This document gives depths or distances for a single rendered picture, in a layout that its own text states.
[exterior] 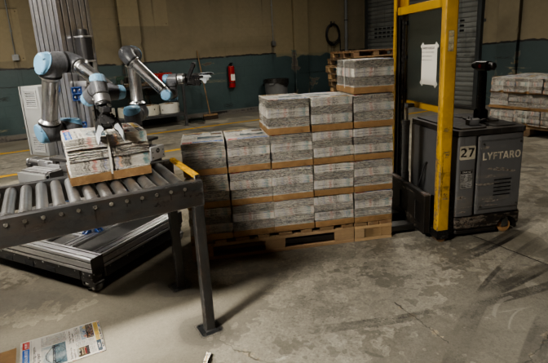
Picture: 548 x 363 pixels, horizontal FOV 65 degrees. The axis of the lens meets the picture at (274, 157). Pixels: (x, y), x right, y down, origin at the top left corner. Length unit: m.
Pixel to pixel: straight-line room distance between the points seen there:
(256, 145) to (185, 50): 6.97
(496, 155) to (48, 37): 3.06
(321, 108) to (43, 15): 1.85
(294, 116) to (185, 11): 7.11
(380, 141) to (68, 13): 2.19
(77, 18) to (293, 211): 1.90
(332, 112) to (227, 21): 7.33
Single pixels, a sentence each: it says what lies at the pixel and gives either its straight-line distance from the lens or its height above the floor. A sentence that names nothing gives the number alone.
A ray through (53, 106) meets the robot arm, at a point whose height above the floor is 1.14.
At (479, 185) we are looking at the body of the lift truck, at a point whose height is 0.38.
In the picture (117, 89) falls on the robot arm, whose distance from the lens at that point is 2.38.
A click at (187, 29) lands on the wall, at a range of 9.72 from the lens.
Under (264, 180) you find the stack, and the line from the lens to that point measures 2.90.
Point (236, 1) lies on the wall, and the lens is 10.19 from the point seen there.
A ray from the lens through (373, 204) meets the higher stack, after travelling 3.19.
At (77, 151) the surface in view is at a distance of 2.19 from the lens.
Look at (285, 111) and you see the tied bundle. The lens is 2.84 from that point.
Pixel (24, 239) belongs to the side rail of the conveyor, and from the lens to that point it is 2.00.
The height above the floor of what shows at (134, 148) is 0.94.
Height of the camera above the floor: 1.37
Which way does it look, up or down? 14 degrees down
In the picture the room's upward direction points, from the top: 3 degrees counter-clockwise
